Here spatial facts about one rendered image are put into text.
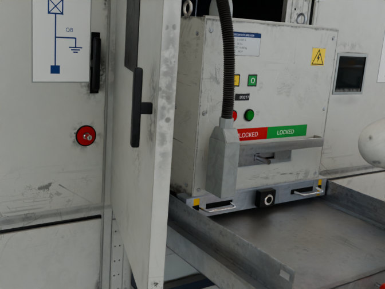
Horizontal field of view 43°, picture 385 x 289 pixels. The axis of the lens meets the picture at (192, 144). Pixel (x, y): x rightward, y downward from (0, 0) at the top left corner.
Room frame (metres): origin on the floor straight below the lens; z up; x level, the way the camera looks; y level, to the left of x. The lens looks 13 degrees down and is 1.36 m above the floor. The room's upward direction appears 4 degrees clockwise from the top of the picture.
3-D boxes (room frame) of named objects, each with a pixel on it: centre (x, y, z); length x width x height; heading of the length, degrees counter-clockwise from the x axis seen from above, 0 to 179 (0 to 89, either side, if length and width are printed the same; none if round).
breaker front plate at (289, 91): (1.38, -0.21, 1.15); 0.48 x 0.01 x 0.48; 124
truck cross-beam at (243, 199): (1.39, -0.20, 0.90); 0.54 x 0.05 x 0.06; 124
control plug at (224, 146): (1.20, -0.08, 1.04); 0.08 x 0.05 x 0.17; 34
